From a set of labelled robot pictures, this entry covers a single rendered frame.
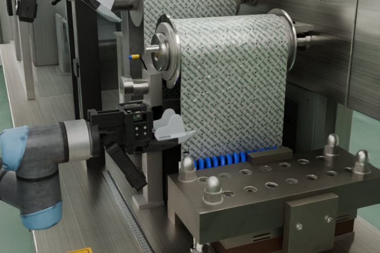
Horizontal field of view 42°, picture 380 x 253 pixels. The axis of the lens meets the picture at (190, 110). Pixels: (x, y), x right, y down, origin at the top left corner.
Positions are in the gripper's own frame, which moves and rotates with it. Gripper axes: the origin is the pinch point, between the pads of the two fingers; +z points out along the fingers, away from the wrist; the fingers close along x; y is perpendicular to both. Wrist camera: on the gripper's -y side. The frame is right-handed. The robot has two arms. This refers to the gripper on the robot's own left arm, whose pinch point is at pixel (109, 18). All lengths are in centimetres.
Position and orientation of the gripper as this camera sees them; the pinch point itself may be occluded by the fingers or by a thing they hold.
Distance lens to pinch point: 94.2
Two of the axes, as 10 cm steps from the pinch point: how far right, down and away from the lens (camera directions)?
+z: 7.1, 5.2, 4.7
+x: -3.6, -3.1, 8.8
